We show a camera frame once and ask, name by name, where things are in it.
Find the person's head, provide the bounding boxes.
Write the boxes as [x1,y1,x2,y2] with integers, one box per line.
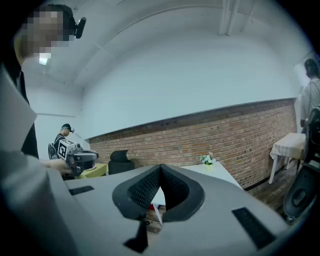
[13,3,76,66]

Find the white ceiling pipe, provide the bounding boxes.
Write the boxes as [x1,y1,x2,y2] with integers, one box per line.
[218,0,239,36]

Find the black and grey chair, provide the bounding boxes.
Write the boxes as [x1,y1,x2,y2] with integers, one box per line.
[283,108,320,223]

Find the person's black shirt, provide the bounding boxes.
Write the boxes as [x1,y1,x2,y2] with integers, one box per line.
[0,56,40,160]

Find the person's left forearm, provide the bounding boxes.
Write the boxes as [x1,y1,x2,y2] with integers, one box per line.
[39,158,73,175]

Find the checked cloth table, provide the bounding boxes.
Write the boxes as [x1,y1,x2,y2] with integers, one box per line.
[268,132,307,185]

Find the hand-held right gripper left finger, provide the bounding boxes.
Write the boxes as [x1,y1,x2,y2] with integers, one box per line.
[111,163,162,221]

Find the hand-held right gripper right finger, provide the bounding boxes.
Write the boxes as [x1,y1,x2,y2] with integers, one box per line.
[159,163,206,223]

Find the potted artificial flowers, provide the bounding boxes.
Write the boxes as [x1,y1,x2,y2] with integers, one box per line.
[199,151,217,173]

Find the black head-worn camera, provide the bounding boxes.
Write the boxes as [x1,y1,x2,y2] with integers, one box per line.
[59,4,88,40]

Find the yellow-green cloth table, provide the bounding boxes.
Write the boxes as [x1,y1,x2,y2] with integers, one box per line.
[76,163,109,180]

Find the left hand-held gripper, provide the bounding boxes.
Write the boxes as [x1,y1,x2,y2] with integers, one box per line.
[57,139,100,177]

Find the ceiling strip light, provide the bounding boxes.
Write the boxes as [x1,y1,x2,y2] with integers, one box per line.
[38,53,52,66]

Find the black office chair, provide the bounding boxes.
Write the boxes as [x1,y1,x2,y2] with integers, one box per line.
[107,149,136,176]

